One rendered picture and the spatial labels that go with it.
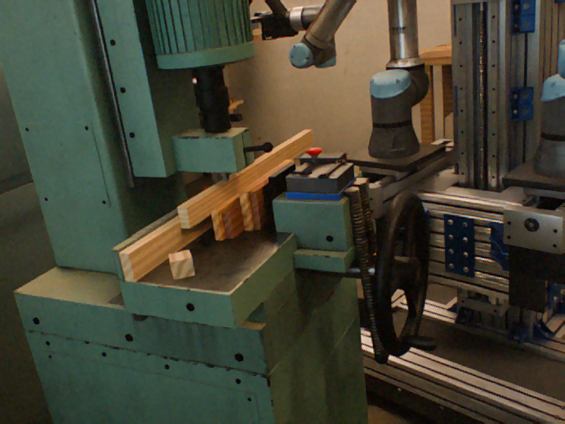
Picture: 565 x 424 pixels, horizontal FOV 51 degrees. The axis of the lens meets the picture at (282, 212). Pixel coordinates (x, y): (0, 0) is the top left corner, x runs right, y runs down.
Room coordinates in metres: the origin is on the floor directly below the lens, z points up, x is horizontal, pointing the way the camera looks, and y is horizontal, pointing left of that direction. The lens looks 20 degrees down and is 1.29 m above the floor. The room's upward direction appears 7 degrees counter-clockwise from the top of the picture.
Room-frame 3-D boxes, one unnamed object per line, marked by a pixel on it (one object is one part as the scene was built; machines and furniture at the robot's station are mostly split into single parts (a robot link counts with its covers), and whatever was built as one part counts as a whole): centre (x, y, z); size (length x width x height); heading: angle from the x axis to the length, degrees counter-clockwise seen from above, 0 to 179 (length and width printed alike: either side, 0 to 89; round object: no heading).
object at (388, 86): (1.73, -0.36, 0.98); 0.13 x 0.12 x 0.14; 148
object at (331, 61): (1.96, -0.19, 1.12); 0.11 x 0.08 x 0.11; 148
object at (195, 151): (1.12, 0.12, 1.03); 0.14 x 0.07 x 0.09; 62
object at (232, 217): (1.10, 0.04, 0.93); 0.25 x 0.02 x 0.05; 152
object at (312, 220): (1.02, -0.08, 0.92); 0.15 x 0.13 x 0.09; 152
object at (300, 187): (1.03, -0.08, 0.99); 0.13 x 0.11 x 0.06; 152
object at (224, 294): (1.06, 0.00, 0.87); 0.61 x 0.30 x 0.06; 152
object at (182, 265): (0.86, 0.17, 0.92); 0.03 x 0.03 x 0.03; 14
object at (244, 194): (1.10, 0.02, 0.94); 0.20 x 0.02 x 0.08; 152
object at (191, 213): (1.22, 0.04, 0.95); 0.55 x 0.02 x 0.04; 152
